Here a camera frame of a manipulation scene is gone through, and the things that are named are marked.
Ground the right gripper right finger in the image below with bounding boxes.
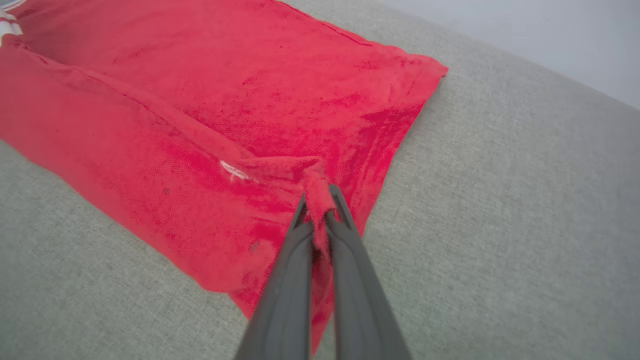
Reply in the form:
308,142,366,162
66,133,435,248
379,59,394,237
324,183,413,360

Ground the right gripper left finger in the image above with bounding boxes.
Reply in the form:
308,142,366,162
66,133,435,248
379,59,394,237
235,194,316,360

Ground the red and white jersey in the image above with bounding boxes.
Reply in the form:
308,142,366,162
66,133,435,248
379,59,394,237
0,0,449,356

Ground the grey fabric sofa seat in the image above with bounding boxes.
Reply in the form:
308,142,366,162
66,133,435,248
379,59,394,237
0,0,640,360

